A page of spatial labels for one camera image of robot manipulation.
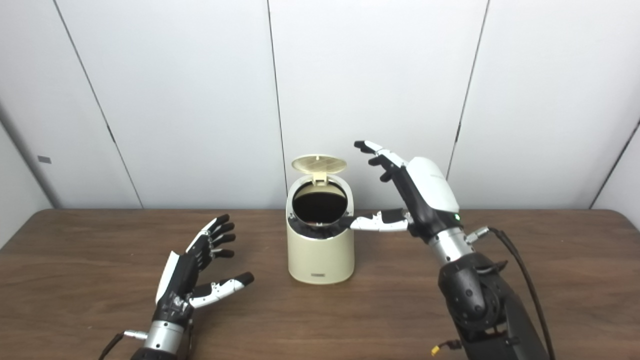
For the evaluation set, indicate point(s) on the grey wall tag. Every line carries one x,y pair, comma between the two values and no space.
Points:
44,159

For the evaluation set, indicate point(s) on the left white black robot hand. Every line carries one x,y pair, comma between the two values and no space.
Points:
175,285

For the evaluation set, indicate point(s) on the cream-colored bin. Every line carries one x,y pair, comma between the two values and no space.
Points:
320,257

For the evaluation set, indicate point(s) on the cream round bin lid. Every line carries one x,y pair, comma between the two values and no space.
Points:
320,163

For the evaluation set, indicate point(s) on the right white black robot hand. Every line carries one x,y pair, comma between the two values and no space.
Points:
430,190

